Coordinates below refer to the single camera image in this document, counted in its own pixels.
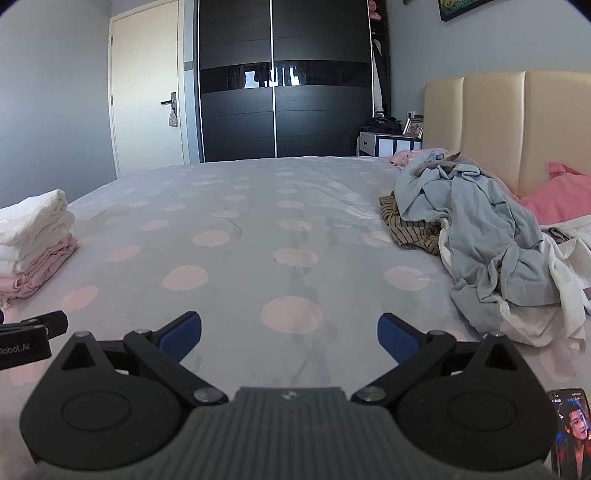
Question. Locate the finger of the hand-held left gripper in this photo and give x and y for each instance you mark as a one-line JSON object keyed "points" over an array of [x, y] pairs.
{"points": [[53, 321]]}

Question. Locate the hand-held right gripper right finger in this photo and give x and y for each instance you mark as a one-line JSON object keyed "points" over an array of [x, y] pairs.
{"points": [[392, 334]]}

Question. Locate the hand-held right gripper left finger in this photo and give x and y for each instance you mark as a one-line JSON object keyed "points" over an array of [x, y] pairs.
{"points": [[182, 333]]}

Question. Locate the grey shirt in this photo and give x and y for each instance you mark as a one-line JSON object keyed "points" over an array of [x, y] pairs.
{"points": [[480, 221]]}

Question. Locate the pink folded garment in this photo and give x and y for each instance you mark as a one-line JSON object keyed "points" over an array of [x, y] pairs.
{"points": [[46, 272]]}

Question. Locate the pale folded garment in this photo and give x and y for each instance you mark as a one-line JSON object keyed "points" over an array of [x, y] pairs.
{"points": [[18, 261]]}

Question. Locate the olive striped garment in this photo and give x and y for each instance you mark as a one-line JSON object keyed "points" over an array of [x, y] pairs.
{"points": [[411, 230]]}

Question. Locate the white folded garment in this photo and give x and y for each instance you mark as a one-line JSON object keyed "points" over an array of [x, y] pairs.
{"points": [[41, 212]]}

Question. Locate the white shirt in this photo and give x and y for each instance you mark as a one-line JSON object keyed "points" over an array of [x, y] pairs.
{"points": [[531, 323]]}

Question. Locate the grey pink-dotted bed sheet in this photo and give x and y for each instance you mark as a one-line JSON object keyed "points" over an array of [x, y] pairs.
{"points": [[277, 230]]}

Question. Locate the pink cloth pile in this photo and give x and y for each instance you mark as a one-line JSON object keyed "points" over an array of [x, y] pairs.
{"points": [[406, 158]]}

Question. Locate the white nightstand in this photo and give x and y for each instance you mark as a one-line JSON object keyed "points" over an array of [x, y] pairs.
{"points": [[369, 144]]}

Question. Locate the smartphone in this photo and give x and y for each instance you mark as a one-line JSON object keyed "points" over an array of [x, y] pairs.
{"points": [[572, 434]]}

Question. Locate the black bag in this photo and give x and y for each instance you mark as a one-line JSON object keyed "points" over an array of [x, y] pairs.
{"points": [[381, 125]]}

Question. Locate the plain pink pillow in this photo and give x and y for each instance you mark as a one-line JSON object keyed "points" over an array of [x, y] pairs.
{"points": [[563, 198]]}

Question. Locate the black sliding-door wardrobe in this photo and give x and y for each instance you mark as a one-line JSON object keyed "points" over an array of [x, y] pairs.
{"points": [[240, 115]]}

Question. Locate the beige padded headboard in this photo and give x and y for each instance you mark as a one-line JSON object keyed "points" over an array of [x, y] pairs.
{"points": [[489, 120]]}

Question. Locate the white door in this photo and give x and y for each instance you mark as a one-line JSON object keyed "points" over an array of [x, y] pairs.
{"points": [[143, 69]]}

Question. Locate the open closet shelf unit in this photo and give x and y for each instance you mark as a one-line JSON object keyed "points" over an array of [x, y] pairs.
{"points": [[387, 55]]}

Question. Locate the photo frame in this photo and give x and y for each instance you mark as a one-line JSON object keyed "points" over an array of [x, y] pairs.
{"points": [[413, 128]]}

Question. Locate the framed wall picture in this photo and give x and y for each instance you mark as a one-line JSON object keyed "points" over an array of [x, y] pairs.
{"points": [[461, 9]]}

